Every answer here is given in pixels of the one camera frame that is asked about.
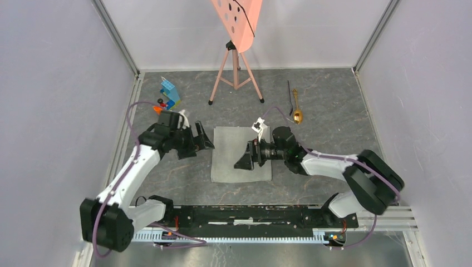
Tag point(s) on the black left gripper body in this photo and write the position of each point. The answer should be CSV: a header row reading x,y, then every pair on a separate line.
x,y
192,139

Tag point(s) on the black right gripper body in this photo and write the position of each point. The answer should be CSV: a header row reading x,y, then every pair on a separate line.
x,y
255,154

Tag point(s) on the grey cloth napkin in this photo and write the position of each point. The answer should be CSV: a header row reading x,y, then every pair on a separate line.
x,y
230,144

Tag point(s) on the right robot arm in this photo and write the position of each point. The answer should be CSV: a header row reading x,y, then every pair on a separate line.
x,y
374,186

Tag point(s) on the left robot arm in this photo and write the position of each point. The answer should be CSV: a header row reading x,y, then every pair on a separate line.
x,y
108,222

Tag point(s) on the gold spoon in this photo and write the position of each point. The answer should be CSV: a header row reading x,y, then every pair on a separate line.
x,y
297,113

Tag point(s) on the thin black utensil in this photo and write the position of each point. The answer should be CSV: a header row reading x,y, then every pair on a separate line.
x,y
290,98

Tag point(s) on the blue toy brick figure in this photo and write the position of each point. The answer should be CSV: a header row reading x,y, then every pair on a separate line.
x,y
173,99

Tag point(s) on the pink tripod stand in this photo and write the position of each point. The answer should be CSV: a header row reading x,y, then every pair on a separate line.
x,y
235,83

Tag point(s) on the pink perforated board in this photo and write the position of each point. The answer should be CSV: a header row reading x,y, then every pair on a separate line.
x,y
240,19

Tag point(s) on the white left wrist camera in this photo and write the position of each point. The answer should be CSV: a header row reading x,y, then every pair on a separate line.
x,y
173,120

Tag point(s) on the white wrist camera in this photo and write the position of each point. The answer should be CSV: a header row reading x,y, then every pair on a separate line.
x,y
259,127
173,120

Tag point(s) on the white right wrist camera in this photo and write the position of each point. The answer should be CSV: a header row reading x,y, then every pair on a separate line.
x,y
259,127

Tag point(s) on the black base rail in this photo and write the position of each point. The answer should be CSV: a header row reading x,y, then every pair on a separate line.
x,y
190,226

